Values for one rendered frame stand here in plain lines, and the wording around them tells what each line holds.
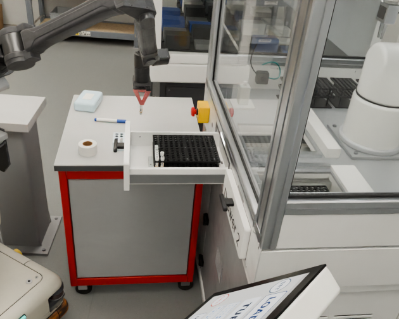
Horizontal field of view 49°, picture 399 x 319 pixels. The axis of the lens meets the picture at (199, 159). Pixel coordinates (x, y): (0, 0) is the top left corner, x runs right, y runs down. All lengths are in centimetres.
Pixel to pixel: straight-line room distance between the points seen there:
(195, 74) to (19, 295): 129
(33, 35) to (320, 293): 97
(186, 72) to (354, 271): 139
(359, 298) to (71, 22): 108
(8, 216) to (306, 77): 182
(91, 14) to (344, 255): 88
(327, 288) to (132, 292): 159
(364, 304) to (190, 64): 141
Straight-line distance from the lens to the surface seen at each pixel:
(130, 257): 201
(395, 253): 126
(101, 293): 222
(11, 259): 205
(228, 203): 127
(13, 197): 230
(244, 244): 120
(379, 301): 141
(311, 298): 69
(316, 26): 84
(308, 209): 105
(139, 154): 160
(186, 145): 154
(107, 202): 181
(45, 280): 193
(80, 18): 121
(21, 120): 203
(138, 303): 217
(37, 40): 129
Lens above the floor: 169
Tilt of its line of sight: 32 degrees down
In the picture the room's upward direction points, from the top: 6 degrees clockwise
